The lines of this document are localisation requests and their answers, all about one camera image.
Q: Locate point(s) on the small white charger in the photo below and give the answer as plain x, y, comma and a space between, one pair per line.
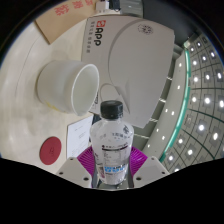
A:
103, 6

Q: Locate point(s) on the white copy paper carton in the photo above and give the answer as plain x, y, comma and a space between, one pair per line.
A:
140, 66

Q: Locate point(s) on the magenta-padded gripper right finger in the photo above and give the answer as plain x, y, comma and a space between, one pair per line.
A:
138, 160

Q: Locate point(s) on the white cup with yellow tag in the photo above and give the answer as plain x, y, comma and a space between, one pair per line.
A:
56, 85

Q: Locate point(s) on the flat round red coaster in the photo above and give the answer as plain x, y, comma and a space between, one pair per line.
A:
50, 150

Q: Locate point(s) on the ceiling lights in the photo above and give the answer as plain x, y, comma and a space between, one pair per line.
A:
201, 127

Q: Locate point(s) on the clear water bottle black cap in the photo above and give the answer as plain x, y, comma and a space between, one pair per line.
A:
111, 143

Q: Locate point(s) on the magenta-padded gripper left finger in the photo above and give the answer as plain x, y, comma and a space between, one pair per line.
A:
85, 160

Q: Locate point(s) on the brown paper envelope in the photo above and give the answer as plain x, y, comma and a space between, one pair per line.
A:
63, 20

